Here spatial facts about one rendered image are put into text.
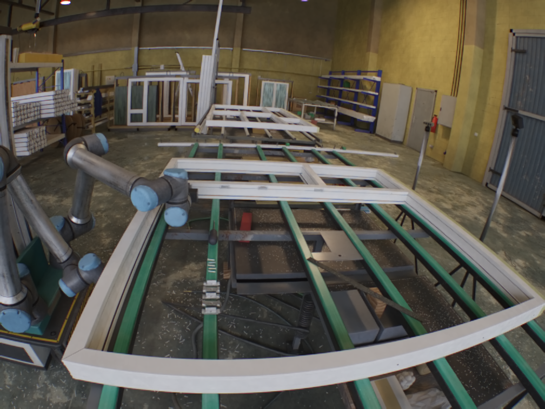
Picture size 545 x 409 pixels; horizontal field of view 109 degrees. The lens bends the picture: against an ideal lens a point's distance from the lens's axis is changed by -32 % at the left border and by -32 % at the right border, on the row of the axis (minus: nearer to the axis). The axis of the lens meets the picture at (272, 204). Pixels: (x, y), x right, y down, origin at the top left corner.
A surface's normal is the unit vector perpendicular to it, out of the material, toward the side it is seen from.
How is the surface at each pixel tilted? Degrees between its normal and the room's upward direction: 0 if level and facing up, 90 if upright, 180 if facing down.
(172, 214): 95
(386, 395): 0
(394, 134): 90
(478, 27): 90
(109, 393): 0
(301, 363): 0
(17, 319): 95
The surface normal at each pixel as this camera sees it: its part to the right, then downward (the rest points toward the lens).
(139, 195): -0.31, 0.37
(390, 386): 0.09, -0.91
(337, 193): 0.15, 0.41
